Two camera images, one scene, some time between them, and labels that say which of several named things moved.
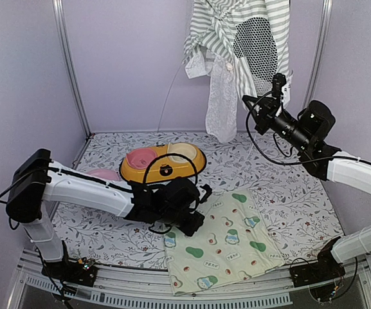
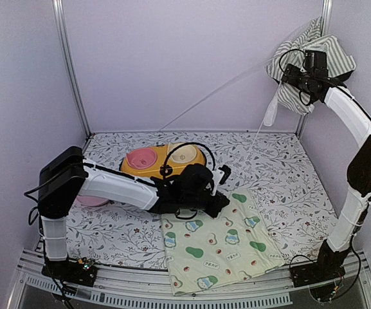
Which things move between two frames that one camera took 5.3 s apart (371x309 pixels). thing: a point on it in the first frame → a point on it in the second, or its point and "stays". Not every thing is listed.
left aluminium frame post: x=58 y=9 stays
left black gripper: x=190 y=228 → x=220 y=201
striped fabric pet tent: x=241 y=44 → x=340 y=62
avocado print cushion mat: x=233 y=243 stays
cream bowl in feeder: x=184 y=149 stays
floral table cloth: x=290 y=184 stays
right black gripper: x=263 y=117 → x=289 y=74
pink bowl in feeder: x=141 y=158 stays
